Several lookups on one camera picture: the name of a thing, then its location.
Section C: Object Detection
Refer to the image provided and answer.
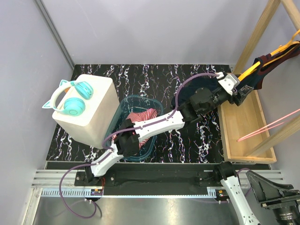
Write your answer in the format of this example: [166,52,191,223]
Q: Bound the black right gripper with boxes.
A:
[248,169,300,225]

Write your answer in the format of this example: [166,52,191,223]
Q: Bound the red white striped tank top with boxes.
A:
[111,108,158,149]

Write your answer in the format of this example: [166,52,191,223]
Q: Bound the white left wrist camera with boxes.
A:
[216,72,240,96]

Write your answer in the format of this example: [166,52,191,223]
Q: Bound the navy maroon tank top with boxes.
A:
[171,44,300,114]

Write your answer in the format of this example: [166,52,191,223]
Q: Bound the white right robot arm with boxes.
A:
[213,162,300,225]

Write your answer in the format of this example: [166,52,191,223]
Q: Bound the pink wire hanger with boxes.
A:
[237,109,300,142]

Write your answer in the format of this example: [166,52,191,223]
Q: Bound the wooden clothes rack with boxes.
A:
[218,0,300,164]

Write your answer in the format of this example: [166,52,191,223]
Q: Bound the teal transparent plastic bin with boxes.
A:
[105,95,164,162]

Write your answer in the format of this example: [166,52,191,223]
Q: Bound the aluminium rail frame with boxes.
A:
[23,170,284,225]

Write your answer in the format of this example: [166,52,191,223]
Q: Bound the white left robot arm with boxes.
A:
[85,86,253,186]

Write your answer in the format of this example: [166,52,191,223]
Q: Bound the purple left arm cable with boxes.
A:
[59,72,220,220]

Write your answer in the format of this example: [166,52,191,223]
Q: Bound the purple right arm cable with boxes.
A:
[235,167,254,200]

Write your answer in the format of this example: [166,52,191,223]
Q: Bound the teal cat ear headphones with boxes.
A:
[42,80,94,116]

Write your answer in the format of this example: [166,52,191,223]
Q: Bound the yellow plastic hanger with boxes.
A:
[238,30,300,82]

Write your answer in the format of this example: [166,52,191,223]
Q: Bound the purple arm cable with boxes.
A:
[59,72,220,220]
[235,167,254,200]

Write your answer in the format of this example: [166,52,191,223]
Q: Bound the white cube box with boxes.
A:
[49,74,119,149]

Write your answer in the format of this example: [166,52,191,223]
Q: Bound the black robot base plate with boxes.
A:
[44,160,225,195]

